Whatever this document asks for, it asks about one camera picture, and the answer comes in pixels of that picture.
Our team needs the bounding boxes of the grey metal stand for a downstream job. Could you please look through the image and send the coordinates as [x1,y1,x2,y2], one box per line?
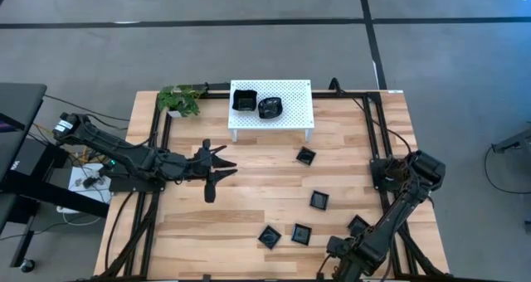
[491,128,531,154]

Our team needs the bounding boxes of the black small square mini plate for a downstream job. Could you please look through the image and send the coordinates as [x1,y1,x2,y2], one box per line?
[347,214,371,236]
[290,223,313,246]
[295,146,317,167]
[309,190,330,212]
[257,225,282,250]

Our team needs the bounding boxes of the black wavy square mini plate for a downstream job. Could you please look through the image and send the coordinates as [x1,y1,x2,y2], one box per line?
[231,89,259,112]

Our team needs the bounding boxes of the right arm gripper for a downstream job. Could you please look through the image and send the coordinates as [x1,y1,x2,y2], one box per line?
[327,231,377,282]

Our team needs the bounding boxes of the green plant in white pot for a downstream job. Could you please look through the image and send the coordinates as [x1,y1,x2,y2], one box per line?
[156,85,207,119]

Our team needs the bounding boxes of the thin black floor cable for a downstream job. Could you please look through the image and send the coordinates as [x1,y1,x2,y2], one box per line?
[43,93,132,121]

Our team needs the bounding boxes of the white power strip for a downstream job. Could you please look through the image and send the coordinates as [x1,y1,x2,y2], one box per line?
[67,163,113,205]

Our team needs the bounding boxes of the black leaf-shaped mini plate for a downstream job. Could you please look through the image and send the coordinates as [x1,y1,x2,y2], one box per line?
[257,96,284,120]

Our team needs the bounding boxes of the black looped floor cable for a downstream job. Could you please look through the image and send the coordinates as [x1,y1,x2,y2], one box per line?
[483,143,531,195]

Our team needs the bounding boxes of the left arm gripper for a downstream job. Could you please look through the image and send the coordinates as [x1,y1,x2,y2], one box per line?
[189,139,238,203]

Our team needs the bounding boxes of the black desk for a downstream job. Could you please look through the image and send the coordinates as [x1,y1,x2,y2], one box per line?
[0,82,111,270]

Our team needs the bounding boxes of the white perforated metal rack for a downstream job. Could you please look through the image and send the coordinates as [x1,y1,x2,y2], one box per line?
[227,79,315,143]

